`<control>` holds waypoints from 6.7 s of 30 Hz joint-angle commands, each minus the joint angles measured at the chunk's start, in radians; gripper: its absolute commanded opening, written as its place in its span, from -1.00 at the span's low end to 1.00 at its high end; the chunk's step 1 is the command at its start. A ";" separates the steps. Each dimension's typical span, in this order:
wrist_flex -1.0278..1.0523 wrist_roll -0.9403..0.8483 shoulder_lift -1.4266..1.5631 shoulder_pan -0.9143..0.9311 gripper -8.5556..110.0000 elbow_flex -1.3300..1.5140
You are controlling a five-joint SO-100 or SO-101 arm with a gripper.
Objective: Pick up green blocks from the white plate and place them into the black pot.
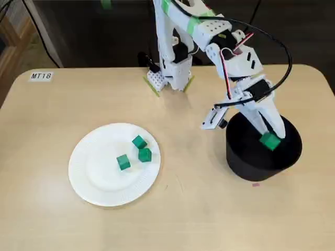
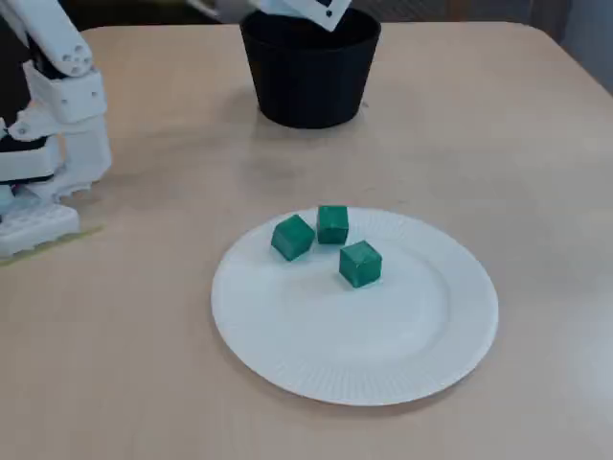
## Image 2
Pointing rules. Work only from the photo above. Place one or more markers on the green block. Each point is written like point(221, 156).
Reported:
point(360, 265)
point(292, 238)
point(332, 225)

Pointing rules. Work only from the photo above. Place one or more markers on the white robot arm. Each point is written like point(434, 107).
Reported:
point(52, 33)

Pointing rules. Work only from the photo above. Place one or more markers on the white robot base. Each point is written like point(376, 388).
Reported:
point(33, 225)

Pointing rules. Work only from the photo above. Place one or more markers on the black pot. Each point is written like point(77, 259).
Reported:
point(306, 81)

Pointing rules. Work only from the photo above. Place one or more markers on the white paper plate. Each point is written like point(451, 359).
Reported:
point(335, 345)

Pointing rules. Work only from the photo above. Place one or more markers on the green tape strip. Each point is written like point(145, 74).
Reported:
point(88, 232)

